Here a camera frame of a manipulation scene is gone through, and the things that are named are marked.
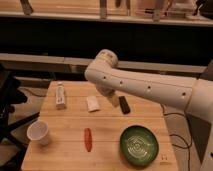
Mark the black office chair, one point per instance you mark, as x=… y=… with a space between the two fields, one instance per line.
x=10 y=95

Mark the green ceramic bowl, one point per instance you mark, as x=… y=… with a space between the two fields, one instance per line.
x=139 y=145

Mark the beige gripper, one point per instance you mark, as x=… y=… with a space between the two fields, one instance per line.
x=113 y=99

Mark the red chili pepper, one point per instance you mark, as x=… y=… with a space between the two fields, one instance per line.
x=88 y=139

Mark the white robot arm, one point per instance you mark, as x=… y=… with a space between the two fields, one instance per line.
x=174 y=91

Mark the black rectangular bar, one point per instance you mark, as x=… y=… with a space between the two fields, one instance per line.
x=124 y=105

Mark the white paper cup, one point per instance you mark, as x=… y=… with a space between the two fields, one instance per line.
x=39 y=131

